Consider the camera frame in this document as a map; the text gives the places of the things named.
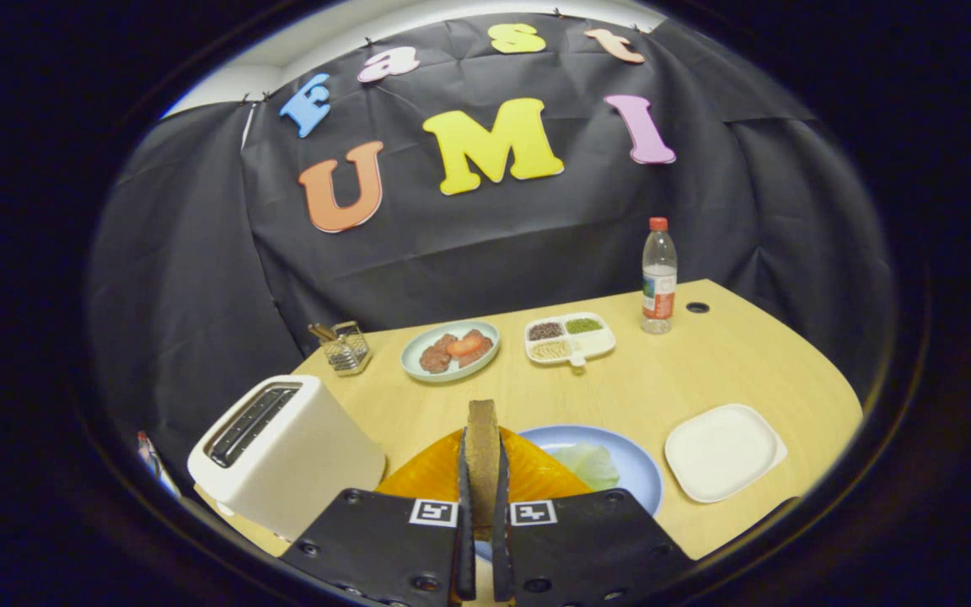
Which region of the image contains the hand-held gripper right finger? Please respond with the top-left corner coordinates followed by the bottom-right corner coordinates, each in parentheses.
top-left (490, 426), bottom-right (695, 606)

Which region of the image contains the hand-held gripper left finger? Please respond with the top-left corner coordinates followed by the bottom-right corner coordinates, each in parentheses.
top-left (281, 426), bottom-right (478, 606)

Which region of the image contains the dark brown bread slice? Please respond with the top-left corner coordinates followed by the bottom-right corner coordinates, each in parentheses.
top-left (464, 399), bottom-right (503, 540)

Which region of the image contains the green lettuce leaf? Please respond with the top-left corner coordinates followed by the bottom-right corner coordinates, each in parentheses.
top-left (551, 443), bottom-right (621, 492)

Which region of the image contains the blue round plate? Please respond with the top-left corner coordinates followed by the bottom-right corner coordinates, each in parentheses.
top-left (473, 424), bottom-right (665, 564)

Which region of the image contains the white toaster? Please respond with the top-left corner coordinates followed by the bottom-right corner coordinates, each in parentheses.
top-left (187, 374), bottom-right (387, 542)

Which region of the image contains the brown meat slice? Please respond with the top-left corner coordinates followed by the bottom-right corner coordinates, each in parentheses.
top-left (419, 333), bottom-right (459, 374)

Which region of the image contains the pale green round plate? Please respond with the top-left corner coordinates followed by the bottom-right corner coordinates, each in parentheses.
top-left (400, 320), bottom-right (501, 384)

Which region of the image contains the red tomato slice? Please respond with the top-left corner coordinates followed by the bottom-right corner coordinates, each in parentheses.
top-left (446, 329), bottom-right (493, 368)

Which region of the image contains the white divided condiment dish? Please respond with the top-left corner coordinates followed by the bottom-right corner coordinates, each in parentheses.
top-left (523, 312), bottom-right (617, 369)

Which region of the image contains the small white square plate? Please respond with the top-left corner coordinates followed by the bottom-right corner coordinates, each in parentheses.
top-left (664, 403), bottom-right (788, 504)

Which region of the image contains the black backdrop cloth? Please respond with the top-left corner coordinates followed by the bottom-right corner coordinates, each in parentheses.
top-left (85, 13), bottom-right (899, 498)

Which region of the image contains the clear bottle with red cap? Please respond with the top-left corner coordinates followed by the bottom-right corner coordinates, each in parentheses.
top-left (641, 217), bottom-right (679, 336)

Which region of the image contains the red and white object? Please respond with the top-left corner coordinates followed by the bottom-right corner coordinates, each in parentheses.
top-left (137, 430), bottom-right (181, 500)

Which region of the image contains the metal wire utensil holder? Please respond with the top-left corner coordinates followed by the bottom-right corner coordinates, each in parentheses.
top-left (319, 320), bottom-right (373, 377)

